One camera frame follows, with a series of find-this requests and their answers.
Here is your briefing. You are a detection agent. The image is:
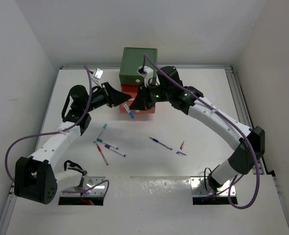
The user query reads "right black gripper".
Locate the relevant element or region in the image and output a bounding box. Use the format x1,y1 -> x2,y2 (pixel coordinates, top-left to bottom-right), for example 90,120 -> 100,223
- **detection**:
130,80 -> 172,110

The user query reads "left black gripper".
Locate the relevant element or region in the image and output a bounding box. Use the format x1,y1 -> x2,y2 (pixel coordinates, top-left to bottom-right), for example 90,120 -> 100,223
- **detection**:
83,82 -> 131,113

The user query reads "blue capped white marker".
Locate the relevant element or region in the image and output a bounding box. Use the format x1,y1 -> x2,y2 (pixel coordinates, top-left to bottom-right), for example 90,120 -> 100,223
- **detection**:
123,102 -> 134,119

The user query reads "orange drawer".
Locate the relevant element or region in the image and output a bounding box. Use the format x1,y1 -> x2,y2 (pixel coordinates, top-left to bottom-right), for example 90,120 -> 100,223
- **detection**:
120,83 -> 156,115

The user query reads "teal capped white pen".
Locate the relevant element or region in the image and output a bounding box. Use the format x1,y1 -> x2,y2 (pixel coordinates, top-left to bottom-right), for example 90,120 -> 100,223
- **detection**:
93,123 -> 107,143

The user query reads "teal capped marker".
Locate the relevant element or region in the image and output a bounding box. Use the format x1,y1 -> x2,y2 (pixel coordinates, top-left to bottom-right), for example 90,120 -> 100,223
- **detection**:
96,138 -> 119,150

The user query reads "purple capped marker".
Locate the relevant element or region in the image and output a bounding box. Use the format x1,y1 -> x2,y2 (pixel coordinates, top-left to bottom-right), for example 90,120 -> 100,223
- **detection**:
105,144 -> 126,157

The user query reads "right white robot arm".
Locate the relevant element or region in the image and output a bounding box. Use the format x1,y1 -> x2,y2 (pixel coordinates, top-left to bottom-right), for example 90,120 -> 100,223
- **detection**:
130,66 -> 265,191

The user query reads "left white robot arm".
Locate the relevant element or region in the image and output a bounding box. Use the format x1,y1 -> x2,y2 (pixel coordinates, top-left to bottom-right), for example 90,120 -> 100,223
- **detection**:
14,82 -> 132,205

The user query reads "dark blue pen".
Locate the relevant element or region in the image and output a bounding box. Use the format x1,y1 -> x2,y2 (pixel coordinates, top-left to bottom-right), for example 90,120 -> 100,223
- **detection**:
149,137 -> 173,151

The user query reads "green top drawer unit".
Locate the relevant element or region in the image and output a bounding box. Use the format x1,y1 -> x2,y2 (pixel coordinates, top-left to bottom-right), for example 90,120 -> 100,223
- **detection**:
119,47 -> 158,85

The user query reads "red gel pen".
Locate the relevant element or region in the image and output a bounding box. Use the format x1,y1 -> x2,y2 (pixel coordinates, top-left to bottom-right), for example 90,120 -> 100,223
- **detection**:
95,143 -> 109,165

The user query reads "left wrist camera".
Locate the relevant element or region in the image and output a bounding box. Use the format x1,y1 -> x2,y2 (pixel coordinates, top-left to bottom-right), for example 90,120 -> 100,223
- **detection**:
90,68 -> 104,86

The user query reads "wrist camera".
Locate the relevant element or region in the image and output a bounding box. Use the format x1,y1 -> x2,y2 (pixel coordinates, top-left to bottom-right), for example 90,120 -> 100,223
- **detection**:
90,68 -> 104,86
137,66 -> 154,87

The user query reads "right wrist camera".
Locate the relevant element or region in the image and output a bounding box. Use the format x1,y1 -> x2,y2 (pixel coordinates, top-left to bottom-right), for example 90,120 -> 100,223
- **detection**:
137,66 -> 154,87

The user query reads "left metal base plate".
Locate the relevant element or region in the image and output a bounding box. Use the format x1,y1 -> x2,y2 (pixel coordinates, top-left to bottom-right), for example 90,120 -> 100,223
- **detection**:
60,177 -> 108,197

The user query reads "metal base plate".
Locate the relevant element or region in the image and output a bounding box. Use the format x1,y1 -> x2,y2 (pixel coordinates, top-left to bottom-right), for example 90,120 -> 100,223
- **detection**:
60,177 -> 108,197
190,176 -> 231,197

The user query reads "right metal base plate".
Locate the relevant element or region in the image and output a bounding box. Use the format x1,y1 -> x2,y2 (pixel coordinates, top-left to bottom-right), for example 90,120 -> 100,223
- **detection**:
190,176 -> 231,197

